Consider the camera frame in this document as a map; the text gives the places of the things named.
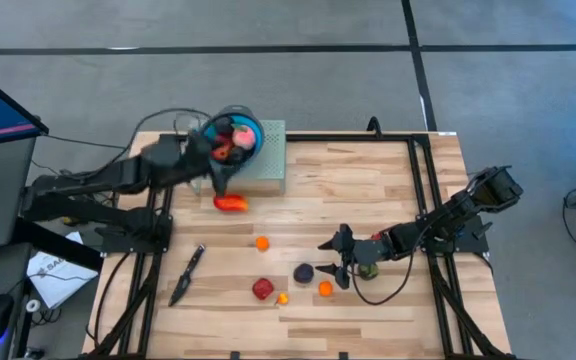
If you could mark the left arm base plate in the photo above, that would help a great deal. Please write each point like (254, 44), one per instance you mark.
(113, 245)

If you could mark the white tape roll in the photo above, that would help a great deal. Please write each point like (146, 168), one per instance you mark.
(32, 305)

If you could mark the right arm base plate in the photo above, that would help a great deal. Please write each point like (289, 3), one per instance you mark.
(473, 242)

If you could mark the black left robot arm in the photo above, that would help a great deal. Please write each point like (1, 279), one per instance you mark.
(118, 175)

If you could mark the green perforated metal stand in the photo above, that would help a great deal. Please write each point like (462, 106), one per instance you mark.
(270, 160)

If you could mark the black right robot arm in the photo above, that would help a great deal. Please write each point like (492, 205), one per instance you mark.
(448, 215)

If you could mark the black knife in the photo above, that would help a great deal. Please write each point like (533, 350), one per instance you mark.
(186, 275)

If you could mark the black aluminium table frame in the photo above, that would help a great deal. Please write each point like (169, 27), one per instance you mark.
(348, 137)

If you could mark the small red apple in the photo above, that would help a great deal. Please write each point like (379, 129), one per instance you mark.
(377, 235)

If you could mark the black desk bar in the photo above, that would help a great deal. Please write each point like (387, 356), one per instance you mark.
(58, 245)

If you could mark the small orange tangerine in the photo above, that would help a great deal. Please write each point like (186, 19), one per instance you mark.
(262, 243)

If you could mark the red orange mango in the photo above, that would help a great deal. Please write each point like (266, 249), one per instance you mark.
(230, 202)

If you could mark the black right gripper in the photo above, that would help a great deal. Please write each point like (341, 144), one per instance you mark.
(368, 250)

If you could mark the orange mandarin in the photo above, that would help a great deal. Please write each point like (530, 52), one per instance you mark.
(325, 288)

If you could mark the dark green round fruit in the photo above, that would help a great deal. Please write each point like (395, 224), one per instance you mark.
(369, 272)

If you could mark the white paper booklet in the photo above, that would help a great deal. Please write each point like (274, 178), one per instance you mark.
(58, 280)

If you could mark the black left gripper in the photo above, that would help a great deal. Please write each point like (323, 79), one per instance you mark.
(198, 152)

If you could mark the blue collapsible bowl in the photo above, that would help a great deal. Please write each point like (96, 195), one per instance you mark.
(258, 131)

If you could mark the red strawberry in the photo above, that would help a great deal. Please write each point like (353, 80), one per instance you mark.
(263, 288)

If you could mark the purple plum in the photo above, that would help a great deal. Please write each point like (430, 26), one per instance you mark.
(303, 273)

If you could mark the black plum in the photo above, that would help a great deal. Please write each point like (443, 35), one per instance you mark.
(223, 125)

